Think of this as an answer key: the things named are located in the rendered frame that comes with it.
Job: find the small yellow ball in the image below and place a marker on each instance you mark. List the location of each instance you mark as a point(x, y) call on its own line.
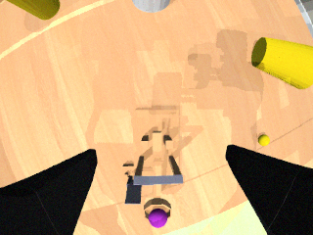
point(263, 140)

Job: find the purple ball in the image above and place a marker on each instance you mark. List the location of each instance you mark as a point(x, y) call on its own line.
point(157, 218)

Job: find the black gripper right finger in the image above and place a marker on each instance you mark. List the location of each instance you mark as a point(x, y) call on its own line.
point(280, 192)

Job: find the yellow open cup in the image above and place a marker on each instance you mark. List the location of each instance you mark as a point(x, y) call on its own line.
point(291, 62)
point(43, 9)

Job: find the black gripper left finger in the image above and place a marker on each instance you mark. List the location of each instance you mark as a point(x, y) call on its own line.
point(49, 202)

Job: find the grey cylindrical cup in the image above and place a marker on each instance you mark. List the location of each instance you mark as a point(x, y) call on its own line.
point(151, 6)

